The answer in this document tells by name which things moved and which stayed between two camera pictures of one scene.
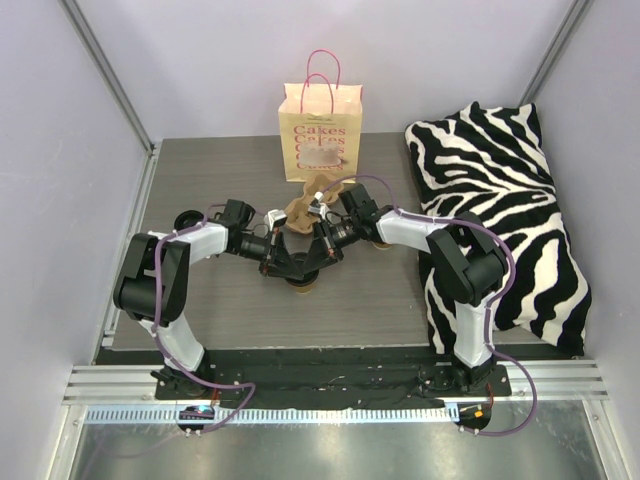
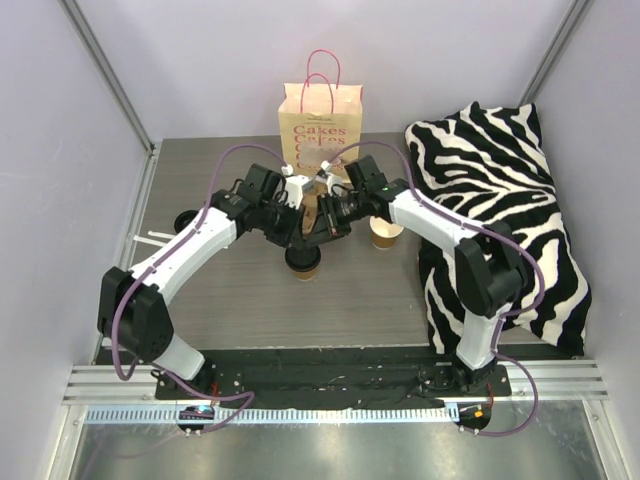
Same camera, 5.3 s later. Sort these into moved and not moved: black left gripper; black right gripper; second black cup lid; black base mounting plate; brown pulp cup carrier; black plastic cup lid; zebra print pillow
Moved: black plastic cup lid; black right gripper; black left gripper
Not moved: zebra print pillow; second black cup lid; black base mounting plate; brown pulp cup carrier
